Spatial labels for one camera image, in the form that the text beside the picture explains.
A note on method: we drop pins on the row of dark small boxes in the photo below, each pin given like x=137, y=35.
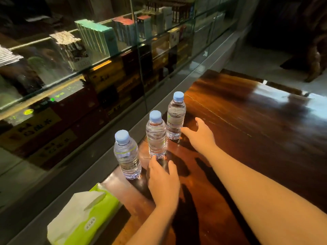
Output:
x=173, y=11

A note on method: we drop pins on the glass display cabinet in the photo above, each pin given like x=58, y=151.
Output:
x=102, y=99

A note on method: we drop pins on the clear water bottle blue cap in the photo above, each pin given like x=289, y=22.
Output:
x=127, y=158
x=156, y=137
x=175, y=119

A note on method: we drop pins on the person's right hand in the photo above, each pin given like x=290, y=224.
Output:
x=201, y=140

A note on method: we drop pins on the row of red-topped white boxes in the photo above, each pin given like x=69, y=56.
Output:
x=127, y=29

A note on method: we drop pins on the green tissue pack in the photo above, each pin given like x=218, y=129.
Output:
x=84, y=219

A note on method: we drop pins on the row of teal boxes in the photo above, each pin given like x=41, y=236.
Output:
x=98, y=38

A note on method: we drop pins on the dark brown carved wooden furniture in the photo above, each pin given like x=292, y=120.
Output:
x=313, y=35

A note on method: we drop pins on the stack of yellow black cartons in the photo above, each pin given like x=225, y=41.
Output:
x=115, y=79

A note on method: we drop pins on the stack of patterned white boxes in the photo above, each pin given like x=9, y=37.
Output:
x=72, y=50

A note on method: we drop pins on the person's left forearm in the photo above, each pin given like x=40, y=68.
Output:
x=153, y=227

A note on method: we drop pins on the person's left thumb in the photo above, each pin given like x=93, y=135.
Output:
x=173, y=169

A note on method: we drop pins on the person's left hand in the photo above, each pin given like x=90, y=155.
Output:
x=163, y=188

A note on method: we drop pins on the person's right thumb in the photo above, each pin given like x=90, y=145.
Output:
x=187, y=132

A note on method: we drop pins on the person's right forearm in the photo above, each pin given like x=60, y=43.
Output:
x=255, y=196

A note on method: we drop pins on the stack of red yellow cartons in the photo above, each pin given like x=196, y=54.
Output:
x=51, y=130

